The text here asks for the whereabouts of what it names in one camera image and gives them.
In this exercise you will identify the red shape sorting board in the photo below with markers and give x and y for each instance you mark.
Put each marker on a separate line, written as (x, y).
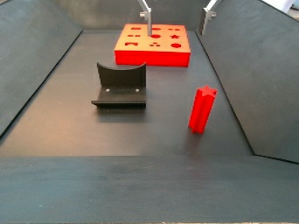
(165, 48)

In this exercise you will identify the black curved holder bracket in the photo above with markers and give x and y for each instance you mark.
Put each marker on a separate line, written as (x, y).
(121, 87)

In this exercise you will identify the red star prism peg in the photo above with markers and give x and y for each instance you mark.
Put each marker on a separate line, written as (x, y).
(203, 101)

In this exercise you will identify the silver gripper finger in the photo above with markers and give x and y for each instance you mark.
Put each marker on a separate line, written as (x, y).
(208, 15)
(145, 14)

